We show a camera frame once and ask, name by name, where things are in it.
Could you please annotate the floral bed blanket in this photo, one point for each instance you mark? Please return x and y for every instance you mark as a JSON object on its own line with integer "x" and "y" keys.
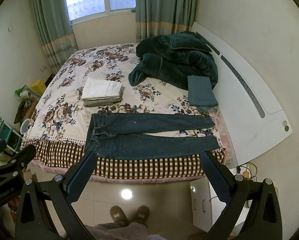
{"x": 59, "y": 124}

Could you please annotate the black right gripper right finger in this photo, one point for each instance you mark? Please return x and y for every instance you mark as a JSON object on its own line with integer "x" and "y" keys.
{"x": 263, "y": 220}

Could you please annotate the folded white pants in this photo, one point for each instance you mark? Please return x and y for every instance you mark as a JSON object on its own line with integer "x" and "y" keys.
{"x": 96, "y": 89}

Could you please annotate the dark green velvet robe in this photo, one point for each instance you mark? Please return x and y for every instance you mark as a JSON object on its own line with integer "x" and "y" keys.
{"x": 172, "y": 58}

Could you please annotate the left green curtain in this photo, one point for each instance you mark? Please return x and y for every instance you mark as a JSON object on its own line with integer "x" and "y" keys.
{"x": 56, "y": 34}

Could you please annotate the dark blue denim jeans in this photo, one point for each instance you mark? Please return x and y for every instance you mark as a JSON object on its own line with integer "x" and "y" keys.
{"x": 135, "y": 136}

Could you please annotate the green curtain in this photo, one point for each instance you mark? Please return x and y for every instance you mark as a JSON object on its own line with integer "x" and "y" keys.
{"x": 56, "y": 34}
{"x": 163, "y": 17}

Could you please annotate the right green curtain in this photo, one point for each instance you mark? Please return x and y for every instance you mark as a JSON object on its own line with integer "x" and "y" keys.
{"x": 163, "y": 17}

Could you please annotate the folded grey pants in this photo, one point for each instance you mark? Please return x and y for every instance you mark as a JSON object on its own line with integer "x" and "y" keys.
{"x": 108, "y": 97}

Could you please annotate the yellow box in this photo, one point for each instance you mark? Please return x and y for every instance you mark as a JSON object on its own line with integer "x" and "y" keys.
{"x": 38, "y": 86}

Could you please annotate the folded light blue jeans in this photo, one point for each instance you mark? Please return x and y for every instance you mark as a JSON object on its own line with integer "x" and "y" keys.
{"x": 200, "y": 94}

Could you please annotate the right brown slipper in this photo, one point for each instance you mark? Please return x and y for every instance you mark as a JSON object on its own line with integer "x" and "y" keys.
{"x": 142, "y": 214}

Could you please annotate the brown slipper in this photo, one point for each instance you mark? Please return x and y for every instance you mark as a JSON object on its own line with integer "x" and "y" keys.
{"x": 142, "y": 214}
{"x": 117, "y": 214}

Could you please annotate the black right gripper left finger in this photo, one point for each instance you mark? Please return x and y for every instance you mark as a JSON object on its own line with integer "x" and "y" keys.
{"x": 33, "y": 217}

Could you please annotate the white round bucket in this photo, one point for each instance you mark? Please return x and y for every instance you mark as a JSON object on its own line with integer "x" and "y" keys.
{"x": 24, "y": 126}

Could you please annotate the white bedside cabinet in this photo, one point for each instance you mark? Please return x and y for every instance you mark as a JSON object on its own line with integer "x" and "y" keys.
{"x": 206, "y": 207}

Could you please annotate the left brown slipper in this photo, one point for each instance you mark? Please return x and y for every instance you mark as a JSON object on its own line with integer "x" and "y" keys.
{"x": 117, "y": 214}

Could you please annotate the white bed headboard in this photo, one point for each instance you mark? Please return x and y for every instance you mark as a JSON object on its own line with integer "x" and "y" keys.
{"x": 254, "y": 119}

